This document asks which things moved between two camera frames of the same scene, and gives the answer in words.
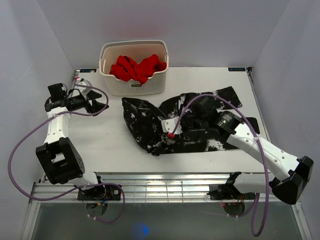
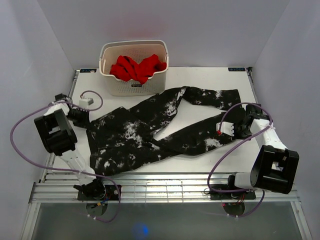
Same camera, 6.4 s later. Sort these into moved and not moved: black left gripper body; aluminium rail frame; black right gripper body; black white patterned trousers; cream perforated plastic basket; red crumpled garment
Moved: black white patterned trousers; black right gripper body; black left gripper body
Not moved: cream perforated plastic basket; aluminium rail frame; red crumpled garment
